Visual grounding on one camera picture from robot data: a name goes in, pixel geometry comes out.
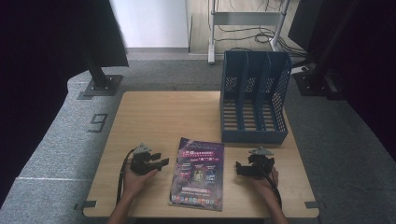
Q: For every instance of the black curtain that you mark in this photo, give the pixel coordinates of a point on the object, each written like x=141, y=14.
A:
x=373, y=62
x=46, y=62

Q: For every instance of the person's left hand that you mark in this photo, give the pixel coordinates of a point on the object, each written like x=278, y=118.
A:
x=134, y=183

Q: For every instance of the blue plastic file rack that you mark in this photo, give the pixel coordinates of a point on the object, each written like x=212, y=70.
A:
x=253, y=135

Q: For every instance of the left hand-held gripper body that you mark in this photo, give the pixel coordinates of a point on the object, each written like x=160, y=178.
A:
x=141, y=163

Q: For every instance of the black stand with base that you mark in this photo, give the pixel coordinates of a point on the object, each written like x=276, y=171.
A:
x=314, y=82

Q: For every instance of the black post with base plate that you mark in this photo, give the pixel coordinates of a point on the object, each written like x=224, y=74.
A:
x=101, y=82

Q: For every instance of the person's right hand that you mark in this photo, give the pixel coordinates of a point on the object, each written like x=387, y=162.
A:
x=266, y=186

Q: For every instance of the white metal stand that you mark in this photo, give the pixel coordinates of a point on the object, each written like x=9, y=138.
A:
x=246, y=18

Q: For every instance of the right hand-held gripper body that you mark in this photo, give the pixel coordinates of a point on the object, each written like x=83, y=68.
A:
x=261, y=163

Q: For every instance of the white power strip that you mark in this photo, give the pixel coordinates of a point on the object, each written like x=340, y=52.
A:
x=299, y=69

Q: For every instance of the purple magazine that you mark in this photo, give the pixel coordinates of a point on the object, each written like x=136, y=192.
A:
x=197, y=177

